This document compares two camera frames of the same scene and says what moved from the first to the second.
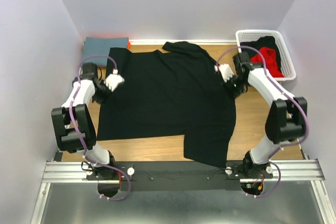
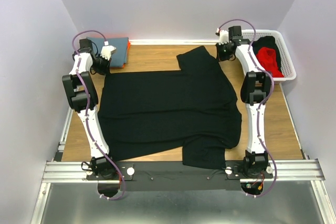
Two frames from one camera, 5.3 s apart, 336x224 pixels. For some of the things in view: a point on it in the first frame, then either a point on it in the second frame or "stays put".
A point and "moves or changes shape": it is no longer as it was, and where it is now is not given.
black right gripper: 231,85 to 224,54
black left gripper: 102,89 to 102,66
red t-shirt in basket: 272,62 stays put
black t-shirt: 178,90 moves or changes shape
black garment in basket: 253,47 stays put
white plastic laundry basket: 245,35 stays put
